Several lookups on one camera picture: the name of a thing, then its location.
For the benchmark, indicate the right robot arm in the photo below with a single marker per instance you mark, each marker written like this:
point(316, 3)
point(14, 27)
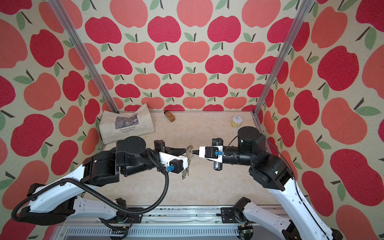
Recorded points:
point(274, 174)

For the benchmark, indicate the right aluminium frame post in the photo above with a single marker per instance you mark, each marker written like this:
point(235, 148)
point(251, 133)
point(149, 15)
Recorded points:
point(293, 32)

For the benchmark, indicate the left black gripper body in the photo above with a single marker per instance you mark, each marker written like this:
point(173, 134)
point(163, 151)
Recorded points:
point(160, 147)

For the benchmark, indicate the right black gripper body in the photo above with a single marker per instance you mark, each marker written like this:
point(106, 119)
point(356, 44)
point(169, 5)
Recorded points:
point(217, 143)

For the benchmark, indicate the front aluminium rail base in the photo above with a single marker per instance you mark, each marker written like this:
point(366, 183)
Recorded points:
point(186, 223)

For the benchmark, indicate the small amber bottle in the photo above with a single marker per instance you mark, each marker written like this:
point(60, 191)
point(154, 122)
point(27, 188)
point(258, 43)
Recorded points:
point(169, 116)

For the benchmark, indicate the beige printed tote bag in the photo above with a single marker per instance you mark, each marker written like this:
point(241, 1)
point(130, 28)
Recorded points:
point(114, 127)

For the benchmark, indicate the aluminium frame post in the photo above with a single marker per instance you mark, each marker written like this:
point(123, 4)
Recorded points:
point(68, 26)
point(293, 32)

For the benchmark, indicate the metal key organizer plate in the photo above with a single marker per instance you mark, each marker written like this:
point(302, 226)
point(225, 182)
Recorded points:
point(189, 155)

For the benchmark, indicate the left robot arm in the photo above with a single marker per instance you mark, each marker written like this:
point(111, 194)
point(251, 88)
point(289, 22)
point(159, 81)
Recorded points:
point(75, 195)

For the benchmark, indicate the left aluminium frame post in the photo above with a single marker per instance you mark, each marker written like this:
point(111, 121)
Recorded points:
point(68, 26)

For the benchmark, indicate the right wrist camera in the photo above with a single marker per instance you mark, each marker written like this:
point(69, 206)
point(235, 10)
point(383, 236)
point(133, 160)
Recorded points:
point(212, 153)

